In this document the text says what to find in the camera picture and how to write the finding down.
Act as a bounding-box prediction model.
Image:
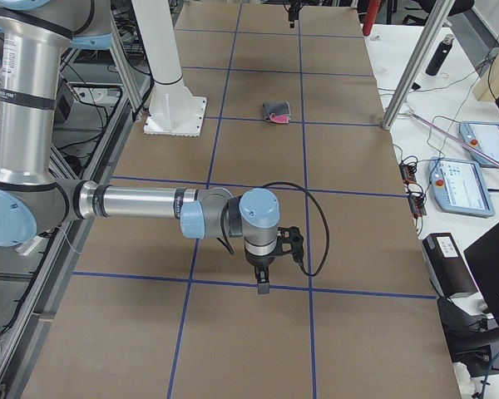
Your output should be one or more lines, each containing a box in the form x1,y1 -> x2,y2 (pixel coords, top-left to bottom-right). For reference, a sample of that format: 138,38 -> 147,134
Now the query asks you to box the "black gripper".
283,0 -> 304,28
251,255 -> 274,295

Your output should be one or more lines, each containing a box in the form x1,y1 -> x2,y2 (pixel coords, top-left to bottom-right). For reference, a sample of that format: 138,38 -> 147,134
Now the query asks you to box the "pink towel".
263,101 -> 291,124

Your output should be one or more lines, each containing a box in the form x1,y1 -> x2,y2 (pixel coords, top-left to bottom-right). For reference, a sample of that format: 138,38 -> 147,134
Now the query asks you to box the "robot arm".
0,1 -> 281,293

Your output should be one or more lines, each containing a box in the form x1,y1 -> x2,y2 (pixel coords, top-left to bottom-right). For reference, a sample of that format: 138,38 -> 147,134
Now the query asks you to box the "grabber stick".
403,108 -> 499,175

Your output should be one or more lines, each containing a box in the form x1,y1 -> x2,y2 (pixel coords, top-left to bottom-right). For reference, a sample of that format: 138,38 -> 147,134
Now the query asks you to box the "black water bottle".
425,34 -> 455,76

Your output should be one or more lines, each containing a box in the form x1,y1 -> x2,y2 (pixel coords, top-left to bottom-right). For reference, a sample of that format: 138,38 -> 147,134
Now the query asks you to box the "small circuit board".
399,163 -> 417,184

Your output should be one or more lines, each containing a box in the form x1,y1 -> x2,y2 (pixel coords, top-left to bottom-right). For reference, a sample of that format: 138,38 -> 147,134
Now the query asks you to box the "black box with label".
422,233 -> 478,299

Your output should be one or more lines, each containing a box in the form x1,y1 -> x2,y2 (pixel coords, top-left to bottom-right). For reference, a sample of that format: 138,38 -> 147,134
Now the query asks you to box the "wooden board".
473,52 -> 499,102

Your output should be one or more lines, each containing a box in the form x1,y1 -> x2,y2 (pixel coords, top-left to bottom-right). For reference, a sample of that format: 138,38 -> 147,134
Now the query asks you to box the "near teach pendant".
428,157 -> 495,218

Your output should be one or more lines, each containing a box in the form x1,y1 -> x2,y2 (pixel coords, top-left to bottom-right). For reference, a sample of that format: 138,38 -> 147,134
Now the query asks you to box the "teach pendant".
459,121 -> 499,162
428,157 -> 495,218

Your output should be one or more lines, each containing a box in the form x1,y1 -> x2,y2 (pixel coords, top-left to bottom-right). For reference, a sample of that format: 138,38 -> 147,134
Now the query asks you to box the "black monitor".
464,223 -> 499,318

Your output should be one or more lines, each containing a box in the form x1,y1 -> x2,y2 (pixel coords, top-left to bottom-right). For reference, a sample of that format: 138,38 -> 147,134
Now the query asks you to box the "far teach pendant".
459,121 -> 499,162

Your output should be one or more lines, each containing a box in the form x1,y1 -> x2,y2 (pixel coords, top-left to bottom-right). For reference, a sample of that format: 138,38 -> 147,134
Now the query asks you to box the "grey control box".
55,86 -> 74,122

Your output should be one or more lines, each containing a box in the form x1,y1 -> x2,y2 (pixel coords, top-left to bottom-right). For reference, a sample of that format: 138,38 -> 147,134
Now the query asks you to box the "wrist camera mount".
272,226 -> 304,264

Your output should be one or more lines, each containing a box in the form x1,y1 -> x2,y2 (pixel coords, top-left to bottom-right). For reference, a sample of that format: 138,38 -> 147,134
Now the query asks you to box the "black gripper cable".
257,181 -> 329,278

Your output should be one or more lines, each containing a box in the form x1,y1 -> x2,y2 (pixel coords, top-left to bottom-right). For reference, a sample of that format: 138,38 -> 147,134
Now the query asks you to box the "aluminium frame post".
381,0 -> 455,131

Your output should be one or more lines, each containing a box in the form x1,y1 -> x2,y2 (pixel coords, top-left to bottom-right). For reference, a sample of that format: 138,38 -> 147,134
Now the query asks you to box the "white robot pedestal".
132,0 -> 207,136

